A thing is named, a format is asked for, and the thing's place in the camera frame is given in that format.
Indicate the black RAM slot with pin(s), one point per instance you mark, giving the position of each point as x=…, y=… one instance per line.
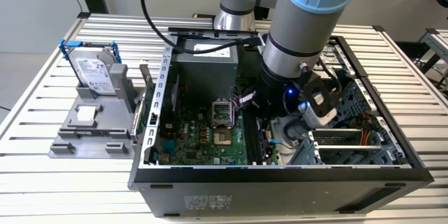
x=264, y=160
x=251, y=140

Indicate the blue expansion slot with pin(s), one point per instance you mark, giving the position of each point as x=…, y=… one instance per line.
x=168, y=148

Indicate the grey power supply unit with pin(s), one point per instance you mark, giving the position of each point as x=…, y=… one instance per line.
x=207, y=77

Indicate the CPU socket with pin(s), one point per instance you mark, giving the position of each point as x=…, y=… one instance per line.
x=222, y=137

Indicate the perforated metal panel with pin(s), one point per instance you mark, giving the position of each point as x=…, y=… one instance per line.
x=356, y=98

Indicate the grey parts rack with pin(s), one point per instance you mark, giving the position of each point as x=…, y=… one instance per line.
x=119, y=95

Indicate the green motherboard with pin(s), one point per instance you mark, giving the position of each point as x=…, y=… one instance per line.
x=192, y=142

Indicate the green graphics card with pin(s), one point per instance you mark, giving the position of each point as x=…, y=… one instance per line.
x=147, y=98

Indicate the silver disk bay cage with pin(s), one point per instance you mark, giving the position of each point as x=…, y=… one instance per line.
x=336, y=148

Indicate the hard disk in blue carrier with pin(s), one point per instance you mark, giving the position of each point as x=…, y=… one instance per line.
x=92, y=69

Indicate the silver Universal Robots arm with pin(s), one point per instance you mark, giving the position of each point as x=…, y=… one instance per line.
x=304, y=24

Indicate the aluminium side table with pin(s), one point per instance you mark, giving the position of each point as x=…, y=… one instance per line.
x=432, y=40

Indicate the silver CPU chip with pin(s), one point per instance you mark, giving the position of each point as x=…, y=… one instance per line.
x=86, y=113

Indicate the black open PC case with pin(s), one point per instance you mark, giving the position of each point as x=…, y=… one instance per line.
x=280, y=192

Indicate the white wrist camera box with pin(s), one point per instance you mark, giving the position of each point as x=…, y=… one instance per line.
x=320, y=115

